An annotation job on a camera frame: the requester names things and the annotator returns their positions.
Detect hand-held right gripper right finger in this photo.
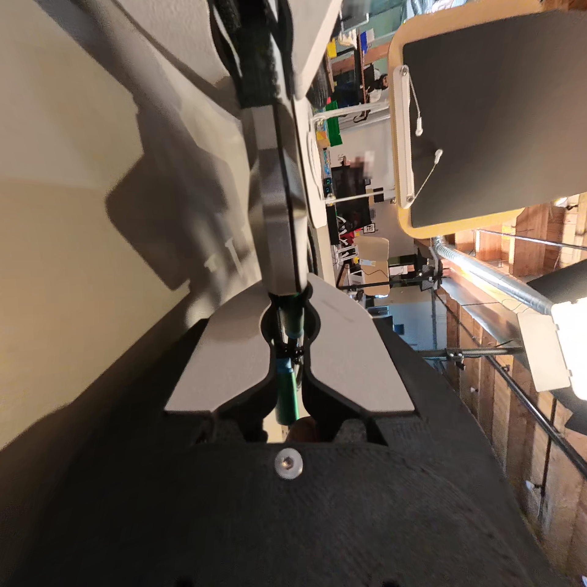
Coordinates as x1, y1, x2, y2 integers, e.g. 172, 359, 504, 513
302, 273, 416, 418

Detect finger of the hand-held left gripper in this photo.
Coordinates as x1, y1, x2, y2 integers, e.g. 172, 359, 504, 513
275, 0, 343, 101
117, 0, 242, 109

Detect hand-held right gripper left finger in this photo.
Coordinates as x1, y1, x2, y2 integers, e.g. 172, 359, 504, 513
164, 290, 279, 415

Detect thick black braided hub cable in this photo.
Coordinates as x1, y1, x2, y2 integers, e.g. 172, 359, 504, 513
209, 0, 281, 108

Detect black usb cable green plugs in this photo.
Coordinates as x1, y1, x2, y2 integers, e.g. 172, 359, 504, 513
274, 293, 305, 425

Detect dark grey usb hub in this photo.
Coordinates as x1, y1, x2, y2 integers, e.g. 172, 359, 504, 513
250, 105, 309, 295

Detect white lamp base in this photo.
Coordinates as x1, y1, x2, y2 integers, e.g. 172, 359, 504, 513
296, 98, 332, 230

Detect black monitor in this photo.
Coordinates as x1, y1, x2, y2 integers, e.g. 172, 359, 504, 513
330, 165, 373, 230

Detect white light fixture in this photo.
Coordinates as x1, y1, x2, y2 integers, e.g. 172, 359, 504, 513
517, 298, 587, 394

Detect wood-rimmed black panel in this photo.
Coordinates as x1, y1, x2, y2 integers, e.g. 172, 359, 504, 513
387, 0, 587, 239

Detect white bracket bar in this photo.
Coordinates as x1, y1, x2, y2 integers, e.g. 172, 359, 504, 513
393, 64, 415, 209

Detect silver duct pipe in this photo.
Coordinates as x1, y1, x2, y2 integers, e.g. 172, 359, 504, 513
431, 236, 558, 317

